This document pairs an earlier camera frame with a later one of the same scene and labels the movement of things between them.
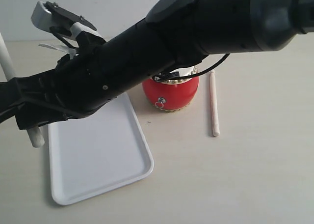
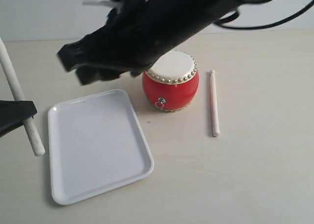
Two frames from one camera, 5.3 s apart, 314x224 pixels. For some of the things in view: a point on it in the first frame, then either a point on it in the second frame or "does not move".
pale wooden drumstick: [214, 108] does not move
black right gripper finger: [10, 94] to [81, 52]
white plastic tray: [90, 155] does not move
